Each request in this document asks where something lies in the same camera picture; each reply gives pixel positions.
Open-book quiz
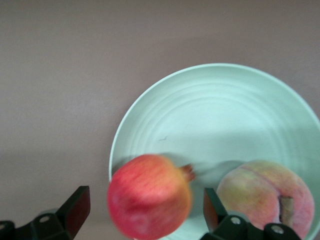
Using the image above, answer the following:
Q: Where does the brown table cover sheet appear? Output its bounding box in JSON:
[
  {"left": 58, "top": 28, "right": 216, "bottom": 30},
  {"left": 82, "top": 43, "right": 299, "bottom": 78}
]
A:
[{"left": 0, "top": 0, "right": 320, "bottom": 240}]

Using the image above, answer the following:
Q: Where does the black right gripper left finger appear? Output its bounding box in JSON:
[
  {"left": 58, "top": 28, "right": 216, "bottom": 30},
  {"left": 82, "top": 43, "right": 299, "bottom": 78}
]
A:
[{"left": 0, "top": 185, "right": 91, "bottom": 240}]

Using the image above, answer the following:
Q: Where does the pink yellow peach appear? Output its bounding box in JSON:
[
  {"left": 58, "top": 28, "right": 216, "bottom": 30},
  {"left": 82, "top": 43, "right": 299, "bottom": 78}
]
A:
[{"left": 216, "top": 160, "right": 315, "bottom": 240}]

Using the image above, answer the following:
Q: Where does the red pomegranate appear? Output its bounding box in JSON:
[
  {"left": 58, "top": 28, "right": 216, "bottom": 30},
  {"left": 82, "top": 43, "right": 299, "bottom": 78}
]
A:
[{"left": 106, "top": 154, "right": 196, "bottom": 238}]

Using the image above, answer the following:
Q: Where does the light green round plate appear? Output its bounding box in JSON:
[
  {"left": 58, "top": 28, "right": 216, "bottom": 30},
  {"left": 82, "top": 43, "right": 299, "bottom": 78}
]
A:
[{"left": 108, "top": 62, "right": 320, "bottom": 240}]

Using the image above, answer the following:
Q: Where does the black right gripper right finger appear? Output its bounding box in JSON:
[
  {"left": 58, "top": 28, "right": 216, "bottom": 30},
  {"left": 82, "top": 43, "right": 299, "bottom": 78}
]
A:
[{"left": 203, "top": 187, "right": 301, "bottom": 240}]

